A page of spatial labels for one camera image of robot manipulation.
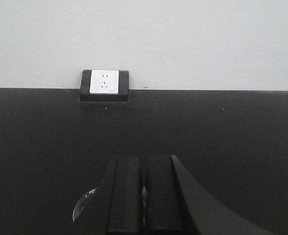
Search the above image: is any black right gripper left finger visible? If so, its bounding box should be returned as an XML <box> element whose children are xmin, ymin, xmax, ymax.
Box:
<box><xmin>97</xmin><ymin>156</ymin><xmax>142</xmax><ymax>233</ymax></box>

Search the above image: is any black socket mounting box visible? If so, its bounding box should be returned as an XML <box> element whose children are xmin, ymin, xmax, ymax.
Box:
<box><xmin>80</xmin><ymin>70</ymin><xmax>130</xmax><ymax>102</ymax></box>

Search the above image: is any white wall power socket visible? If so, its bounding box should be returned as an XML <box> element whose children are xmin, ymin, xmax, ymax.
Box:
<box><xmin>89</xmin><ymin>70</ymin><xmax>119</xmax><ymax>94</ymax></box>

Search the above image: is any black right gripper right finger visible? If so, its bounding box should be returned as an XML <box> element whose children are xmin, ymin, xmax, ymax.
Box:
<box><xmin>147</xmin><ymin>155</ymin><xmax>270</xmax><ymax>235</ymax></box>

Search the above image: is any clear glass beaker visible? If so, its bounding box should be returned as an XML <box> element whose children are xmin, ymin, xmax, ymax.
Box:
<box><xmin>72</xmin><ymin>171</ymin><xmax>149</xmax><ymax>223</ymax></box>

